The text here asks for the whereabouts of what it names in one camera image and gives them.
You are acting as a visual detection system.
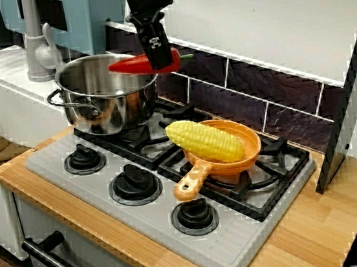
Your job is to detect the red toy chili pepper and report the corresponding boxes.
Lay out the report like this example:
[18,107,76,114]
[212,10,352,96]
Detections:
[106,45,197,81]

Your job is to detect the stainless steel pot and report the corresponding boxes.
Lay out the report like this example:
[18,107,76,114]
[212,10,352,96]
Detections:
[42,47,166,143]

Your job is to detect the yellow toy corn cob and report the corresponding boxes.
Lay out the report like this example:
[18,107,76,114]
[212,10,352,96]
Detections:
[164,114,246,170]

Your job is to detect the teal blue box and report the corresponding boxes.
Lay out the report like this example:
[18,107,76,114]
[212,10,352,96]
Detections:
[0,0,133,67]

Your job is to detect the black burner grate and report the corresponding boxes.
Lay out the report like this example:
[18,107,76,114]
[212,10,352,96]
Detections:
[153,127,318,235]
[70,92,219,181]

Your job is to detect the grey toy faucet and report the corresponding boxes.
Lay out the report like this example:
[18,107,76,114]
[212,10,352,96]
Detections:
[17,0,74,84]

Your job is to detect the black stove knob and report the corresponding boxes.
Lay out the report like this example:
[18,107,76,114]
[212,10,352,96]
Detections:
[105,160,166,210]
[61,141,108,178]
[169,196,222,240]

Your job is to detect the orange toy frying pan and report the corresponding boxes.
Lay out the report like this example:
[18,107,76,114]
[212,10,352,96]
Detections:
[165,113,268,203]

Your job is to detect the white toy sink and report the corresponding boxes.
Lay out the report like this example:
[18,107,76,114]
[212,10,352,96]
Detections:
[0,37,114,264]

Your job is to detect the dark grey side panel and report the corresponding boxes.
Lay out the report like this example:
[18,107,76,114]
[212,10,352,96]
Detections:
[292,0,357,195]

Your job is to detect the grey toy stove plate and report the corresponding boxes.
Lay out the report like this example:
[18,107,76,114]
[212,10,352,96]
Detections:
[20,91,330,267]

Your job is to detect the black oven door handle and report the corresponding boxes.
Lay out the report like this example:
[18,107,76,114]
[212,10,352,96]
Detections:
[19,223,117,267]

